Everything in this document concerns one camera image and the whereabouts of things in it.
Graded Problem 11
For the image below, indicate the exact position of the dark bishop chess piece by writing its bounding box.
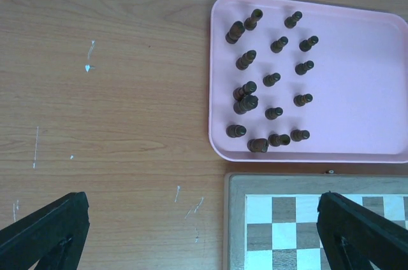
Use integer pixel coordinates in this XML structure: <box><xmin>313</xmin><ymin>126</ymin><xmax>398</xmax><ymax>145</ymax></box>
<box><xmin>244</xmin><ymin>9</ymin><xmax>263</xmax><ymax>31</ymax></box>
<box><xmin>236</xmin><ymin>50</ymin><xmax>257</xmax><ymax>70</ymax></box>

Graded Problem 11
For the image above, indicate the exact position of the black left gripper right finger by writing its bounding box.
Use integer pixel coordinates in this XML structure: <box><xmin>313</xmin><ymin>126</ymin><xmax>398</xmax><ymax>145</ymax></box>
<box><xmin>316</xmin><ymin>192</ymin><xmax>407</xmax><ymax>269</ymax></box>

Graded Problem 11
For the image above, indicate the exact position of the pink plastic tray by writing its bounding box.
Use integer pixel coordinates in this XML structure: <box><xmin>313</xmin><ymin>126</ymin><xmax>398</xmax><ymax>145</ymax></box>
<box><xmin>208</xmin><ymin>0</ymin><xmax>407</xmax><ymax>163</ymax></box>

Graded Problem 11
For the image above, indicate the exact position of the dark rook chess piece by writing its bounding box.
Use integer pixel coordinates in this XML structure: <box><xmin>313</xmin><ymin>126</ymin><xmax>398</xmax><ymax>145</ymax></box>
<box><xmin>226</xmin><ymin>124</ymin><xmax>247</xmax><ymax>138</ymax></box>
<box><xmin>268</xmin><ymin>134</ymin><xmax>291</xmax><ymax>147</ymax></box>

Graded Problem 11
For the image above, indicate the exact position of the dark queen chess piece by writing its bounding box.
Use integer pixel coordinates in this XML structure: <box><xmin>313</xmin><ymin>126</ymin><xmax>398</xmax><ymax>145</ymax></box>
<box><xmin>233</xmin><ymin>81</ymin><xmax>257</xmax><ymax>101</ymax></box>

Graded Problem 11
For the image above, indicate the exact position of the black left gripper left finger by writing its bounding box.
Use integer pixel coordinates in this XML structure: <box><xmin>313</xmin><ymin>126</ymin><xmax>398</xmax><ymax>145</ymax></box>
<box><xmin>1</xmin><ymin>192</ymin><xmax>90</xmax><ymax>269</ymax></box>

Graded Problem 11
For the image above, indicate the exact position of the wooden chessboard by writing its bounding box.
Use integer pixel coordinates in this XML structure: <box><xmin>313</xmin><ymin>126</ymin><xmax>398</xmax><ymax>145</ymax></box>
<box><xmin>222</xmin><ymin>173</ymin><xmax>407</xmax><ymax>269</ymax></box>

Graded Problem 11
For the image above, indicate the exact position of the dark king chess piece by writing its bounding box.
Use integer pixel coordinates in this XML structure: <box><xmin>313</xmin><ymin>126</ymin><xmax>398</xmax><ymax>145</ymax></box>
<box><xmin>233</xmin><ymin>95</ymin><xmax>259</xmax><ymax>115</ymax></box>

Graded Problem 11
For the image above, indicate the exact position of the dark knight chess piece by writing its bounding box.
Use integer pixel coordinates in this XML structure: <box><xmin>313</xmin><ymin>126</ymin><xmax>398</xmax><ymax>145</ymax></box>
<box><xmin>247</xmin><ymin>138</ymin><xmax>269</xmax><ymax>153</ymax></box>
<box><xmin>226</xmin><ymin>21</ymin><xmax>245</xmax><ymax>44</ymax></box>

